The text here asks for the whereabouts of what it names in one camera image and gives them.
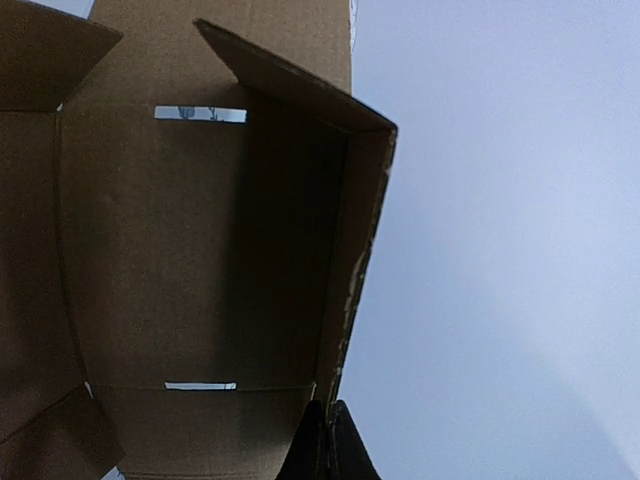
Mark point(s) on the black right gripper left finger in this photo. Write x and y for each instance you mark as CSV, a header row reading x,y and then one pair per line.
x,y
306,457

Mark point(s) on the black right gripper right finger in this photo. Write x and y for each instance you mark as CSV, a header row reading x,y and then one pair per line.
x,y
348,458

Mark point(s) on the brown cardboard box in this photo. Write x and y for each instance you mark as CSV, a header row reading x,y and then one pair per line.
x,y
189,199

